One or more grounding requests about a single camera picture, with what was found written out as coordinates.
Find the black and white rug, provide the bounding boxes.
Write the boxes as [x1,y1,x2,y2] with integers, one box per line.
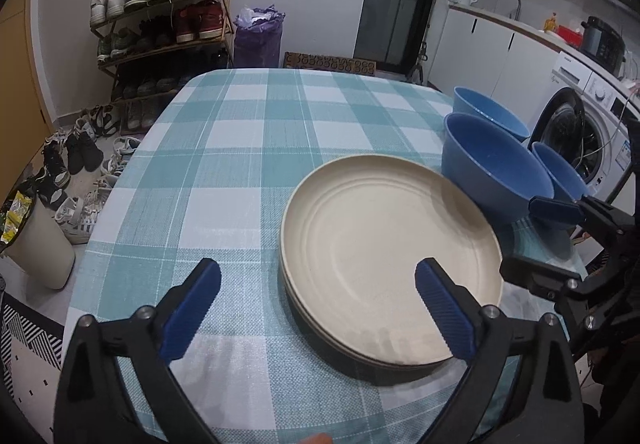
[0,291,66,430]

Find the purple plastic bag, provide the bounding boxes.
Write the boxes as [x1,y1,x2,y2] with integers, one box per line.
[234,4,287,70]

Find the white trash bin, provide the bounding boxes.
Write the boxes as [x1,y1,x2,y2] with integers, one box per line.
[0,189,76,290]

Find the red box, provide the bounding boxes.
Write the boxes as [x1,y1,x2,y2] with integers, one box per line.
[556,24,585,48]

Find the wooden door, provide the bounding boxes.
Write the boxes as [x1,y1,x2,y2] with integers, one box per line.
[0,0,53,145]

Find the white washing machine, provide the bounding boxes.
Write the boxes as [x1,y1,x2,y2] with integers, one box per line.
[530,52,640,205]

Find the black pressure cooker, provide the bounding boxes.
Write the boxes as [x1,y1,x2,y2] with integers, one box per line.
[580,16,627,72]

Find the white base cabinets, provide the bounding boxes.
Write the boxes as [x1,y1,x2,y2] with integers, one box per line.
[427,4,566,125]

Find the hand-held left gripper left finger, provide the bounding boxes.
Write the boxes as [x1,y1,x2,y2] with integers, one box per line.
[52,258,222,444]

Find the blue bowl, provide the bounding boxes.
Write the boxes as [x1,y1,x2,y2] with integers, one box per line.
[452,85,531,143]
[442,113,556,225]
[531,141,591,205]

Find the patterned flat cardboard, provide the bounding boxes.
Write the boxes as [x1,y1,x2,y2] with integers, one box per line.
[282,52,377,75]

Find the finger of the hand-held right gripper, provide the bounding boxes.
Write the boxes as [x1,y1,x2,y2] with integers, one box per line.
[500,254,640,360]
[529,195,640,250]

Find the scattered dark shoes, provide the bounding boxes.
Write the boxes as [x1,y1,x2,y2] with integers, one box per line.
[22,104,146,245]

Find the teal checked tablecloth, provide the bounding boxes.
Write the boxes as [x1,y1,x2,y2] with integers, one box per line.
[62,68,586,444]

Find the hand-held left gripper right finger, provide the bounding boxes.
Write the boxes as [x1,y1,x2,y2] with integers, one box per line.
[414,258,586,444]

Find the upright vacuum cleaner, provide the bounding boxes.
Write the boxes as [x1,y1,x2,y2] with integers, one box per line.
[410,42,430,86]

